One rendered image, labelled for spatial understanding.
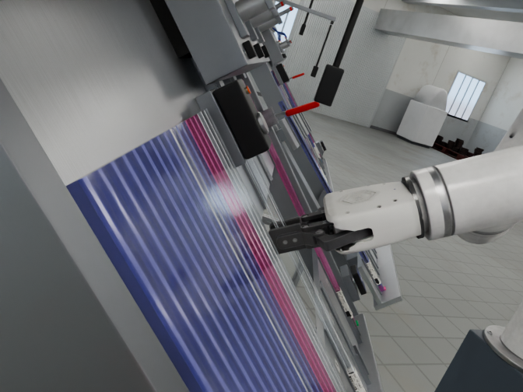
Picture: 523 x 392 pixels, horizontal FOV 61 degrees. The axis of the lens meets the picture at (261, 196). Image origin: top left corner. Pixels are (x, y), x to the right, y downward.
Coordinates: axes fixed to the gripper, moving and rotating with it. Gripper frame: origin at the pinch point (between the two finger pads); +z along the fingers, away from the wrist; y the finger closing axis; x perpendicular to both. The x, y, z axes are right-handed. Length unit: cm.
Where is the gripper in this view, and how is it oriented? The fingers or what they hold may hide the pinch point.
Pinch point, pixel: (287, 235)
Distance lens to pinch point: 55.6
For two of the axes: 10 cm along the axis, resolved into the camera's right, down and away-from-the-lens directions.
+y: -0.8, 3.0, -9.5
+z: -9.6, 2.3, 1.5
